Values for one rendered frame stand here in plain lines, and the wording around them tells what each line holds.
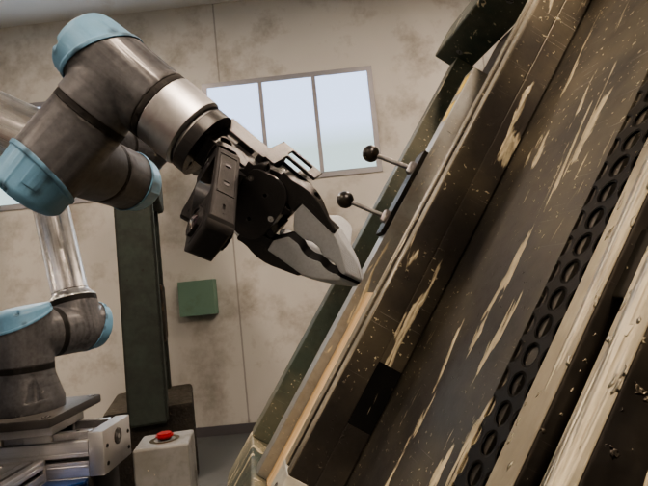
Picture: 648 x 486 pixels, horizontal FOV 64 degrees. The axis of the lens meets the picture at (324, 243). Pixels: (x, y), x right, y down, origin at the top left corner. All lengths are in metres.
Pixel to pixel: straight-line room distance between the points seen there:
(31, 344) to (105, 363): 3.80
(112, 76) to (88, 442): 0.87
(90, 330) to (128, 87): 0.93
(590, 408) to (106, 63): 0.47
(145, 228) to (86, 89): 3.20
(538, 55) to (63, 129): 0.62
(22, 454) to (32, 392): 0.12
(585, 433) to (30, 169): 0.48
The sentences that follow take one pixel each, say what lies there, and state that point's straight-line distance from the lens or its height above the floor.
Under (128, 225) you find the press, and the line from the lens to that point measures 3.73.
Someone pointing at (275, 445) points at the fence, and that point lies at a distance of 1.07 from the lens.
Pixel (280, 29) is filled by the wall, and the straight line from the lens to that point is 5.14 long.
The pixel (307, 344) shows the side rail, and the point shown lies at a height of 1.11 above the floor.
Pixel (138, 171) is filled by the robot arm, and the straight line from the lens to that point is 0.65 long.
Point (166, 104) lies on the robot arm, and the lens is 0.51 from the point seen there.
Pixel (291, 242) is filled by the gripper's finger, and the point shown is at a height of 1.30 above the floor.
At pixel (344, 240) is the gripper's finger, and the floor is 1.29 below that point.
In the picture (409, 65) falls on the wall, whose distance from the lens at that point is 5.00.
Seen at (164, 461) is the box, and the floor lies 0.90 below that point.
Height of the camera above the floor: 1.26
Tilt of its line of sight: 4 degrees up
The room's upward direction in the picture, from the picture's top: 6 degrees counter-clockwise
